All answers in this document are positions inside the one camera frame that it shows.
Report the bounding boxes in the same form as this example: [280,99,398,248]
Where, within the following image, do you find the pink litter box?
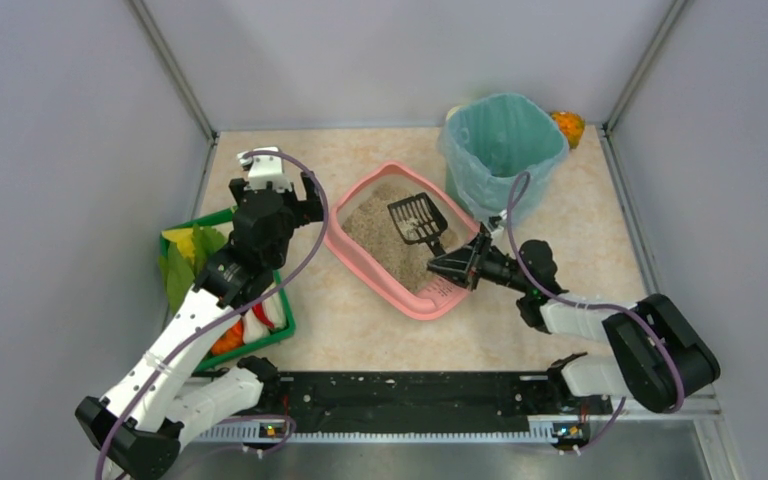
[325,162,479,321]

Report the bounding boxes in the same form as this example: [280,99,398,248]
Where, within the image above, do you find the black litter scoop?
[387,192,448,257]

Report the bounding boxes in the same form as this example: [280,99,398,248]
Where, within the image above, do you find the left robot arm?
[75,168,330,479]

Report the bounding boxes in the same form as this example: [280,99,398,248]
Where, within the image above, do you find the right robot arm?
[427,232,721,413]

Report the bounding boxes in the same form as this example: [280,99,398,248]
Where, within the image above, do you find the cat litter sand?
[342,183,435,294]

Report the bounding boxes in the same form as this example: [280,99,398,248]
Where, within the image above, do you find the green leafy vegetable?
[158,224,227,313]

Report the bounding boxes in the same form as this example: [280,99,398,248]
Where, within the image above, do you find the red chili pepper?
[250,303,275,330]

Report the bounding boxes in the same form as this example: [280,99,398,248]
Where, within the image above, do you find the green vegetable tray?
[158,207,295,376]

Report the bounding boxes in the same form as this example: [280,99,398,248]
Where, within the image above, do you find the green trash bin with bag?
[437,93,569,224]

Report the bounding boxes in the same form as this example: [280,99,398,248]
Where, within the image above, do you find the orange carrot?
[210,319,244,357]

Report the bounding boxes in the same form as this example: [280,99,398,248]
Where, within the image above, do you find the orange toy fruit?
[549,111,586,150]

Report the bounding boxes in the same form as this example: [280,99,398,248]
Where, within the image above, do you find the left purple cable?
[95,149,330,480]

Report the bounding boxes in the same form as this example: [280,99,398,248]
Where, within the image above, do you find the purple cable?
[504,170,687,415]
[95,149,330,480]

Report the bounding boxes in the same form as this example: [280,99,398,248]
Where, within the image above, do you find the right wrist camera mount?
[486,211,508,239]

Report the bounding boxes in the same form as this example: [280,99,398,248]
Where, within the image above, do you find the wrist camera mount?
[236,146,294,193]
[486,211,508,239]

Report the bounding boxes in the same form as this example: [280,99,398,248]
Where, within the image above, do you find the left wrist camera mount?
[236,146,294,193]

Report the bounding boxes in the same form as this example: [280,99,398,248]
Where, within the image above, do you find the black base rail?
[202,369,617,439]

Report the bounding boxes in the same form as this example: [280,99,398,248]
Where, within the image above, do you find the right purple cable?
[504,170,687,415]

